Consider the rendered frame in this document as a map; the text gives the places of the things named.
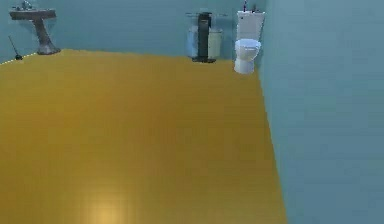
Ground pale hanging towel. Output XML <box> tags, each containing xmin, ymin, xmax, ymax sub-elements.
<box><xmin>187</xmin><ymin>26</ymin><xmax>224</xmax><ymax>60</ymax></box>

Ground black towel stand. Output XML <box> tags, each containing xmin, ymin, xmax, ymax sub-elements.
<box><xmin>185</xmin><ymin>11</ymin><xmax>229</xmax><ymax>64</ymax></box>

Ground white toilet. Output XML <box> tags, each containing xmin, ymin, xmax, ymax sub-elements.
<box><xmin>233</xmin><ymin>10</ymin><xmax>266</xmax><ymax>75</ymax></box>

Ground black toilet plunger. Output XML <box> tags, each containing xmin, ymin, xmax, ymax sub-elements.
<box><xmin>7</xmin><ymin>35</ymin><xmax>24</xmax><ymax>61</ymax></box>

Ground grey sink faucet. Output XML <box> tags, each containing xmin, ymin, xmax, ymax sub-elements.
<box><xmin>12</xmin><ymin>0</ymin><xmax>34</xmax><ymax>11</ymax></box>

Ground grey pedestal sink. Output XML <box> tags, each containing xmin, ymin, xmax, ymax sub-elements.
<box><xmin>9</xmin><ymin>8</ymin><xmax>62</xmax><ymax>56</ymax></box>

